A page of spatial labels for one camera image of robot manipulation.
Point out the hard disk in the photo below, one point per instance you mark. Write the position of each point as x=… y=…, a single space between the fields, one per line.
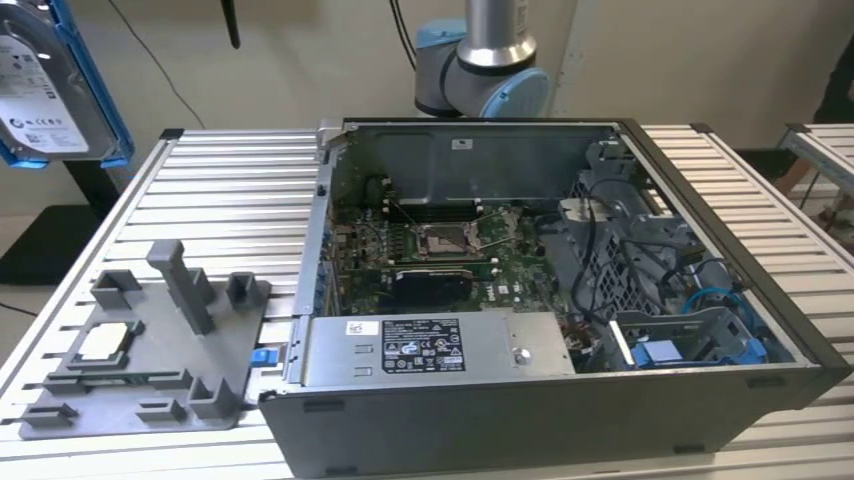
x=40 y=90

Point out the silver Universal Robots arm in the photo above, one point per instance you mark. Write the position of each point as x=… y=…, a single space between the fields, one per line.
x=496 y=30

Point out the blue disk carrier in bay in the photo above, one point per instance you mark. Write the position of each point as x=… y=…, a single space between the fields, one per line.
x=656 y=355

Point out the grey metal disk bay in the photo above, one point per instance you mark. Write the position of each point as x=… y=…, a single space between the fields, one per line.
x=714 y=325

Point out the CPU socket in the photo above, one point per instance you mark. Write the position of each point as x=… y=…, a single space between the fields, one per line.
x=440 y=242

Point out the black graphics card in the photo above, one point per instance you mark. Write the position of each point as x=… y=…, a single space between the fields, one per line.
x=433 y=287

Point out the green motherboard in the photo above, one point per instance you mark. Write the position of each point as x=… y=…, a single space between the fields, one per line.
x=513 y=235

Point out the grey perforated drive cage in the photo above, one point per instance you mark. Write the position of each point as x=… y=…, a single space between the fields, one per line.
x=600 y=270

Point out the grey power supply unit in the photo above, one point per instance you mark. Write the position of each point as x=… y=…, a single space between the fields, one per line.
x=340 y=360

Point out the blue case latch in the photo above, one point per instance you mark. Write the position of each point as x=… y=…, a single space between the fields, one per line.
x=261 y=358

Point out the black open PC case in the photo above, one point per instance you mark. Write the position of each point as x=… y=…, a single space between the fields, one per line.
x=467 y=425

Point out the black table corner cap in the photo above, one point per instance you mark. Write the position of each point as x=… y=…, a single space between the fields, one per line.
x=170 y=133
x=700 y=128

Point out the grey parts rack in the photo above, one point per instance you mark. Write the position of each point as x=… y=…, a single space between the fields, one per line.
x=160 y=360

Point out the black antenna rod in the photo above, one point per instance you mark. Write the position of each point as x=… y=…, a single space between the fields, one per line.
x=230 y=25

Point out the silver CPU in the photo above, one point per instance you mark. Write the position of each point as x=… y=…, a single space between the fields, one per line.
x=102 y=342

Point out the green RAM stick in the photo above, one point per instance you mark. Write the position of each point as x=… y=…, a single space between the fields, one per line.
x=126 y=382

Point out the metal slat side table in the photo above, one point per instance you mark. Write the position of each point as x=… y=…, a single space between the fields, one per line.
x=823 y=145

